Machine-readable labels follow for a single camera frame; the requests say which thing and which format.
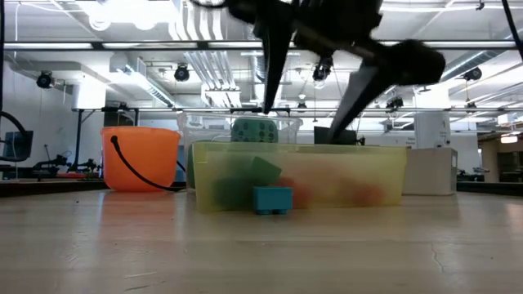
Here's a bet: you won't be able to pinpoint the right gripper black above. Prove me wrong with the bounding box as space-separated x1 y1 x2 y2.
226 0 448 145

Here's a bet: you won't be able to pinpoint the green foam die black dots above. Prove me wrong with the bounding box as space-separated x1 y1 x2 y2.
230 118 279 143

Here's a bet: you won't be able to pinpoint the red toy brick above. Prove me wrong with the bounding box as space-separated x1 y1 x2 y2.
280 176 312 209

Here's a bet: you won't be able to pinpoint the green toy brick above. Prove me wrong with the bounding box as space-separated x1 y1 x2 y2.
211 156 284 212

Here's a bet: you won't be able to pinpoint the black desk monitor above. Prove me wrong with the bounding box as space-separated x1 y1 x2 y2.
313 126 360 146

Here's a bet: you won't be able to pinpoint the yellow translucent tray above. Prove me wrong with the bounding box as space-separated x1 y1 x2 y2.
190 140 409 214

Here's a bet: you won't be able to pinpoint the white cylindrical appliance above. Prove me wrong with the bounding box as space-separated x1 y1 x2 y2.
413 112 453 149

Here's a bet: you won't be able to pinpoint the clear plastic container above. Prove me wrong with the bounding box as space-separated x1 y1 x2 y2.
178 112 304 144

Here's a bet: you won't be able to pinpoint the small teal toy brick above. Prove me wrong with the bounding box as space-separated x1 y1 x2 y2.
252 186 294 216

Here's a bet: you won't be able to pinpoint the orange plastic bucket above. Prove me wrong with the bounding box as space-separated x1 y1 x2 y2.
101 125 181 193

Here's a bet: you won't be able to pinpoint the black background metal stand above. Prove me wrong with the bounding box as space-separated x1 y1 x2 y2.
72 106 140 172

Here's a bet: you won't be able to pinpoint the silver ventilation duct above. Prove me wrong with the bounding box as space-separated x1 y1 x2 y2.
244 24 266 82

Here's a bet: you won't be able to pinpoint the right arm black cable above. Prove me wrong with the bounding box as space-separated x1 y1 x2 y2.
501 0 523 62

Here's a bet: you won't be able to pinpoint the dark wall monitor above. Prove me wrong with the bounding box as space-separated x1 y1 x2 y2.
2 130 35 161

